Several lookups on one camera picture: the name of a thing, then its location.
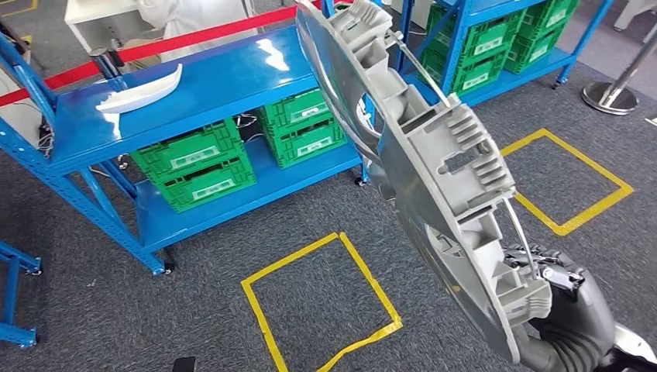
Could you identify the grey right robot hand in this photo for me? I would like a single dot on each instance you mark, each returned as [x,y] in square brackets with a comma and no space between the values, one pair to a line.
[580,308]

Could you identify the silver plastic hubcap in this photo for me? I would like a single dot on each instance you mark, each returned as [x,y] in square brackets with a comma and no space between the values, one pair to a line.
[436,179]

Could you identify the tall blue shelf rack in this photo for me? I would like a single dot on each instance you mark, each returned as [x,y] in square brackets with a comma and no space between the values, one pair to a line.
[518,82]

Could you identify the blue wheeled shelf rack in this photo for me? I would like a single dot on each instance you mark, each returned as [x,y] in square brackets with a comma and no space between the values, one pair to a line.
[231,77]

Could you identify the white plastic trim part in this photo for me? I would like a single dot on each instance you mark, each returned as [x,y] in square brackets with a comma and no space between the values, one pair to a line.
[143,95]

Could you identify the chrome belt stanchion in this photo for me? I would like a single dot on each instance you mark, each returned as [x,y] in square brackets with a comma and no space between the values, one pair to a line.
[611,97]

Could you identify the grey robot foot plate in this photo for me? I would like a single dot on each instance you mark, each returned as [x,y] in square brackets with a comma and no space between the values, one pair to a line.
[184,365]

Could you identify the red barrier belt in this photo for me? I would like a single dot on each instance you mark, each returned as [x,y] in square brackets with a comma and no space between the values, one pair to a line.
[205,33]

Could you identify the person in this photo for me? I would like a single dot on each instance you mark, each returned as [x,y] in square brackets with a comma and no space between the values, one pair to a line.
[200,18]

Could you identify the black belt stanchion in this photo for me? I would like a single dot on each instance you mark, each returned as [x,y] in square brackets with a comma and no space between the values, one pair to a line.
[105,61]

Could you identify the white office desk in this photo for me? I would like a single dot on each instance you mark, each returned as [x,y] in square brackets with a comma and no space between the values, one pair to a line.
[97,15]

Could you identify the low blue rack frame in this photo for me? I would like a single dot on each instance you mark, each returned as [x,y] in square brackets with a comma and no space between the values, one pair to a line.
[15,336]

